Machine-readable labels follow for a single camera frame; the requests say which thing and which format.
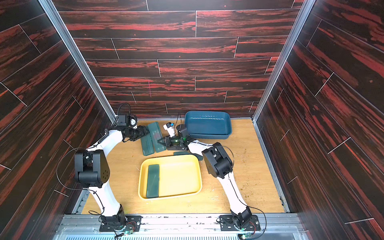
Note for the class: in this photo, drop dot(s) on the teal plastic tray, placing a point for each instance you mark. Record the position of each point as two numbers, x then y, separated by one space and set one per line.
208 124

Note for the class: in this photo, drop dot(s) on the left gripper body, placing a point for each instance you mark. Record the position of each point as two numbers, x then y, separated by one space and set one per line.
135 133

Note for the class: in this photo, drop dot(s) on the yellow plastic tray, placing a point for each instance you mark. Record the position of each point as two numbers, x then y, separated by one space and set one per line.
179 176

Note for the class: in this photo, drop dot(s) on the green pencil case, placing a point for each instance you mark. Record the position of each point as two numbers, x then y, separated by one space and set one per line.
199 157
156 135
147 145
153 182

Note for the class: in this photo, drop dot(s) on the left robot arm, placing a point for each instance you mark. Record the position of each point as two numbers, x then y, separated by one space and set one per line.
93 173

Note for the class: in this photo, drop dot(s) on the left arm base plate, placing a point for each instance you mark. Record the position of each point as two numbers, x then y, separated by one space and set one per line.
128 223

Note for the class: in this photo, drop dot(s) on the aluminium front rail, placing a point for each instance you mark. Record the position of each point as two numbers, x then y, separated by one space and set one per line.
184 227

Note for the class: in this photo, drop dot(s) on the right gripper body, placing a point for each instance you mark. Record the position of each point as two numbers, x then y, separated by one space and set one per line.
167 142

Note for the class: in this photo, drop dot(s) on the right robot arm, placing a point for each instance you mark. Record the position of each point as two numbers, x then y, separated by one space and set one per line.
220 166

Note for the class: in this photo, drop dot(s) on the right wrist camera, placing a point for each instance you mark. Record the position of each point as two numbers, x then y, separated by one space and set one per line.
170 128

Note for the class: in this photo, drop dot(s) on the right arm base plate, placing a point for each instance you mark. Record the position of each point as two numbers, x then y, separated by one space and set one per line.
229 223

